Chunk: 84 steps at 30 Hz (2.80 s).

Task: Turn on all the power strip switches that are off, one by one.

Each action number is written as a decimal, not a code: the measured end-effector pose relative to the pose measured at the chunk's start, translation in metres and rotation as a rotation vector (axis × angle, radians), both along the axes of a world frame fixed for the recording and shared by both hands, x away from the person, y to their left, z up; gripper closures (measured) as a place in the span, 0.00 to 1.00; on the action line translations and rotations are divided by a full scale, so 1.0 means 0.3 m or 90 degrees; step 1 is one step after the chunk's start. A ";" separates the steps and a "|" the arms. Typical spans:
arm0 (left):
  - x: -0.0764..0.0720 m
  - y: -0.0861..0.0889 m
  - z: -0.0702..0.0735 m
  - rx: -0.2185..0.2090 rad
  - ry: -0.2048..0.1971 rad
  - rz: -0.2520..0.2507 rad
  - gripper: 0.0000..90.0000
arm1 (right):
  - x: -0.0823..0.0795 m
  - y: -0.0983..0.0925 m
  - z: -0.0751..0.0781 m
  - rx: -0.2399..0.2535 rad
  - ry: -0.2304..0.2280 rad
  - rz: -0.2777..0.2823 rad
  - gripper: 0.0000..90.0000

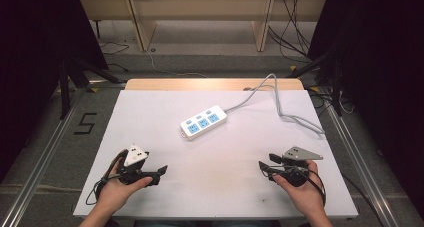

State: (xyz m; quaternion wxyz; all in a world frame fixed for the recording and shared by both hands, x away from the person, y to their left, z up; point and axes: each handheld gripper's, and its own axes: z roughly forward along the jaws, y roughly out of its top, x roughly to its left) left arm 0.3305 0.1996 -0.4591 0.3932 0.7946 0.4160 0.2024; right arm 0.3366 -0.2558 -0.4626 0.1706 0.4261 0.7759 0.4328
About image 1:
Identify grey power strip cable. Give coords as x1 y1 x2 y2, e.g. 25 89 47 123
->
223 73 326 136

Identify thin black floor cable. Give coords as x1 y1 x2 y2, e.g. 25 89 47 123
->
99 41 130 73

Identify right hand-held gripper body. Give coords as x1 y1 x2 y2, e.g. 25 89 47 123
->
273 145 325 188

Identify black curtain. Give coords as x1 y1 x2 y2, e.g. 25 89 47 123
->
307 0 424 219
0 0 110 185

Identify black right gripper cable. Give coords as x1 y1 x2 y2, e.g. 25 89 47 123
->
308 168 386 227

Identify person's right hand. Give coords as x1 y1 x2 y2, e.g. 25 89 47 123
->
272 160 328 219

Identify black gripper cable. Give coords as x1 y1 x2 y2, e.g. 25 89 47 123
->
308 168 386 227
85 148 130 207

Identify white table board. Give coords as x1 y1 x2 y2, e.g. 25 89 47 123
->
72 89 360 220

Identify aluminium floor rail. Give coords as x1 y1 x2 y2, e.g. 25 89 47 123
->
0 86 85 227
323 103 401 227

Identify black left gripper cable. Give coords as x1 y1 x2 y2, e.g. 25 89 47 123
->
85 148 130 207

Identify light wooden desk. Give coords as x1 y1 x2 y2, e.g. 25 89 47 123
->
78 0 329 53

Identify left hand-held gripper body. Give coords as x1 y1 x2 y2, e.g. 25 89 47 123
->
116 143 161 187

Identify person's left hand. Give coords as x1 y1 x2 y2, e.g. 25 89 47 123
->
95 156 154 215

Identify black metal stand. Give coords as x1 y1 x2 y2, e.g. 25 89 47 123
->
285 48 345 118
58 57 123 121

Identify bundle of black floor cables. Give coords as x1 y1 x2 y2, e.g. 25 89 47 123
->
267 0 313 60

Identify white floor cable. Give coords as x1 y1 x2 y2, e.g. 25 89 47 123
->
145 49 208 79

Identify white power strip blue sockets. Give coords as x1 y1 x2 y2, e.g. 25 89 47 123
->
180 105 229 142

